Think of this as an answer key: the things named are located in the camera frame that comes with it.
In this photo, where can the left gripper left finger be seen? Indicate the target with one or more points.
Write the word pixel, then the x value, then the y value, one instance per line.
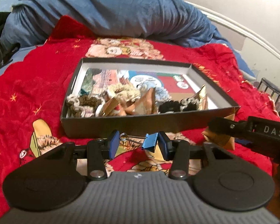
pixel 113 143

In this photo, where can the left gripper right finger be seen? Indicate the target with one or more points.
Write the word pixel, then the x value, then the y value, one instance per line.
pixel 167 147

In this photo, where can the brown knitted scrunchie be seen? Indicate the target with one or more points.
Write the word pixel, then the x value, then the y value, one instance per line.
pixel 89 105

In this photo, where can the cream scrunchie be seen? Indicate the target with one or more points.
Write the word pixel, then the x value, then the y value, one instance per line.
pixel 123 92

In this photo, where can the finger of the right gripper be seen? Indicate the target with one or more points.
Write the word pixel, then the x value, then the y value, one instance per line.
pixel 236 129

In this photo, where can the blue duvet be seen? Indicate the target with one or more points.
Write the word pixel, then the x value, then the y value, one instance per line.
pixel 176 21

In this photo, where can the white curved bed frame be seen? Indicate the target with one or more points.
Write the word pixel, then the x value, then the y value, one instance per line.
pixel 238 28

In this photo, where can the blue white scrunchie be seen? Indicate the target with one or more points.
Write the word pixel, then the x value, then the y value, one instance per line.
pixel 161 94

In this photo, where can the colourful booklet in box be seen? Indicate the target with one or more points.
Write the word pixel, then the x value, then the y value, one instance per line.
pixel 96 81

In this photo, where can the black shallow cardboard box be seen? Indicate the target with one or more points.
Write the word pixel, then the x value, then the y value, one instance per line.
pixel 196 111

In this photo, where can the blue binder clip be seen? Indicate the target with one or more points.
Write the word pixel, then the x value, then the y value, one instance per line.
pixel 147 142

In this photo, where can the beige white scrunchie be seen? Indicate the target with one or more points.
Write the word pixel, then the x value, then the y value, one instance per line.
pixel 73 102

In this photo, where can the black scrunchie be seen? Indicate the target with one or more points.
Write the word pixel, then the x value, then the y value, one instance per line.
pixel 170 106

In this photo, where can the black metal stool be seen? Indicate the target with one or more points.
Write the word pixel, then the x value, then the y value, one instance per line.
pixel 270 88

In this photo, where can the brown triangular snack packet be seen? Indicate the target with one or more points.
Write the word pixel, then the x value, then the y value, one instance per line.
pixel 222 140
pixel 144 106

